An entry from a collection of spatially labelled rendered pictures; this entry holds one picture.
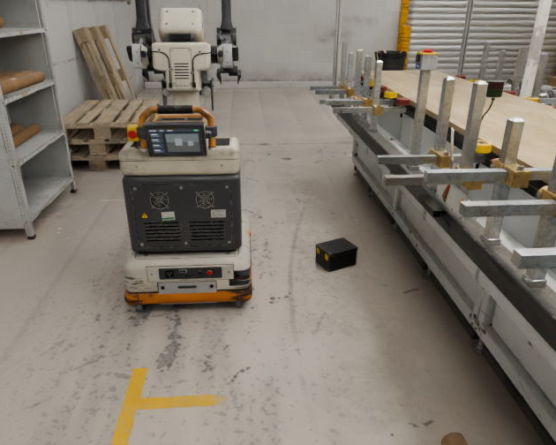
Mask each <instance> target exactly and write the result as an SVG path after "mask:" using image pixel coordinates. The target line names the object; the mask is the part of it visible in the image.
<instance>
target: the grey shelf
mask: <svg viewBox="0 0 556 445"><path fill-rule="evenodd" d="M36 5H37V8H36ZM37 9H38V12H37ZM38 13H39V17H38ZM0 17H2V19H3V20H4V25H3V26H2V27H1V28H0V72H7V71H10V70H13V71H15V72H21V71H24V70H32V71H33V72H42V73H43V74H44V76H45V80H44V81H43V82H40V83H37V84H34V85H31V86H29V87H25V88H22V89H20V90H17V91H14V92H11V93H8V94H4V95H3V94H2V89H1V86H0V230H6V229H26V235H27V240H33V239H35V238H36V236H35V234H34V226H33V220H34V219H35V218H36V217H37V216H38V214H39V213H40V212H41V211H42V210H43V209H44V208H45V207H46V206H48V205H49V204H50V203H51V202H52V201H53V200H54V199H55V198H56V197H57V196H58V195H59V194H60V193H61V192H62V191H63V190H64V189H65V188H66V187H67V186H68V185H69V184H71V193H76V192H77V189H76V186H75V181H74V176H73V172H72V166H71V157H70V153H69V148H68V143H67V139H66V133H65V129H64V120H63V114H62V110H61V105H60V100H59V95H58V90H57V85H56V76H55V72H54V66H53V62H52V56H51V52H50V46H49V38H48V33H47V28H46V23H45V18H44V13H43V9H42V3H41V0H36V2H35V0H0ZM39 19H40V21H39ZM40 23H41V26H40ZM42 23H43V24H42ZM41 33H42V35H41ZM45 35H46V36H45ZM42 37H43V40H42ZM45 38H46V39H45ZM43 42H44V45H43ZM46 44H47V45H46ZM44 46H45V49H44ZM45 51H46V54H45ZM46 56H47V59H46ZM47 60H48V63H47ZM48 66H49V68H48ZM50 67H51V68H50ZM51 70H52V71H51ZM49 75H50V77H49ZM52 76H53V77H52ZM54 84H55V85H54ZM51 86H52V87H51ZM52 88H53V92H52ZM53 94H54V96H53ZM54 98H55V100H54ZM55 103H56V106H55ZM6 105H7V108H6ZM7 109H8V111H7ZM8 113H9V115H8ZM56 113H57V114H56ZM59 113H60V114H59ZM9 117H10V119H9ZM57 117H58V120H57ZM60 118H61V119H60ZM10 120H11V122H10ZM58 121H59V124H58ZM61 121H62V122H61ZM11 123H14V124H20V125H22V126H23V127H24V128H26V127H27V126H29V125H30V124H33V123H36V124H38V125H39V126H40V127H41V130H40V132H38V133H37V134H35V135H34V136H33V137H32V138H30V139H29V140H27V141H25V142H24V143H22V144H21V145H19V146H18V147H16V148H15V146H14V143H13V138H12V135H11V127H10V124H11ZM8 126H9V127H8ZM59 126H60V129H59ZM1 129H2V131H1ZM62 129H63V130H62ZM2 133H3V136H2ZM5 134H6V135H5ZM3 137H4V139H3ZM6 137H7V138H6ZM61 137H62V138H61ZM7 140H8V141H7ZM62 141H63V143H62ZM4 144H5V146H4ZM8 144H9V145H8ZM63 145H64V147H63ZM5 148H6V150H5ZM9 150H10V151H9ZM6 151H7V154H6ZM66 151H67V152H66ZM64 155H65V157H64ZM67 156H68V157H67ZM65 159H66V161H65ZM66 163H67V167H66ZM20 166H21V168H20ZM67 168H68V171H67ZM21 171H22V172H21ZM68 173H69V176H68ZM22 174H23V177H22ZM24 225H25V227H24Z"/></svg>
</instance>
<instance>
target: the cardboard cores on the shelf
mask: <svg viewBox="0 0 556 445"><path fill-rule="evenodd" d="M3 25H4V20H3V19H2V17H0V28H1V27H2V26H3ZM44 80H45V76H44V74H43V73H42V72H33V71H32V70H24V71H21V72H15V71H13V70H10V71H7V72H0V86H1V89H2V94H3V95H4V94H8V93H11V92H14V91H17V90H20V89H22V88H25V87H29V86H31V85H34V84H37V83H40V82H43V81H44ZM10 127H11V135H12V138H13V143H14V146H15V148H16V147H18V146H19V145H21V144H22V143H24V142H25V141H27V140H29V139H30V138H32V137H33V136H34V135H35V134H37V133H38V132H40V130H41V127H40V126H39V125H38V124H36V123H33V124H30V125H29V126H27V127H26V128H24V127H23V126H22V125H20V124H14V123H11V124H10Z"/></svg>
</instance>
